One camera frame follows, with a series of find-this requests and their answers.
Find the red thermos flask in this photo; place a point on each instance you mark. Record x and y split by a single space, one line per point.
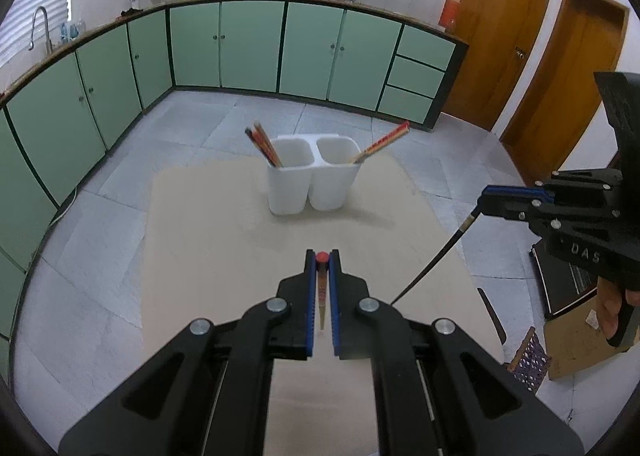
450 14

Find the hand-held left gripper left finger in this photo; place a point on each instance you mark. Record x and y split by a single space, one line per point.
311 316

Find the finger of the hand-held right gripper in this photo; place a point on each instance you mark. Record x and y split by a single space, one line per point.
510 210
515 192

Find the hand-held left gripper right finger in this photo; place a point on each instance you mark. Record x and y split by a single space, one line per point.
334 316

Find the wooden door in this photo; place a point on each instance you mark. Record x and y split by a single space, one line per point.
565 86
500 31

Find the dark low cabinet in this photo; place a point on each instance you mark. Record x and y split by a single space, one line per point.
565 281

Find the black chopstick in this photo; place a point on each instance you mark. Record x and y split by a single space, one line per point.
435 258

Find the steel sink faucet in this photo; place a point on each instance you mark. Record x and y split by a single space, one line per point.
42 29

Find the flat cardboard sheet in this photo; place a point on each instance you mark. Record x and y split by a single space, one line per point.
575 351

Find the person's right hand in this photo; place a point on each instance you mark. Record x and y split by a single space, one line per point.
607 308

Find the wooden chopstick red end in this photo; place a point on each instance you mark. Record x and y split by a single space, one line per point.
377 149
322 286
382 140

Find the small countertop figurine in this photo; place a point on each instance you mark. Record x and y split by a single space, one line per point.
136 0

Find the clear bottles by sink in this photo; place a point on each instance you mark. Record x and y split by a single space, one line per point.
72 30

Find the dark red chopstick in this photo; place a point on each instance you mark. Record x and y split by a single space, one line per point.
262 149
270 145

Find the woven stool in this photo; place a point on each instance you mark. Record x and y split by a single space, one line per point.
530 361

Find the white twin utensil holder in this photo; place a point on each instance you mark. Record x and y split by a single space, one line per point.
310 176

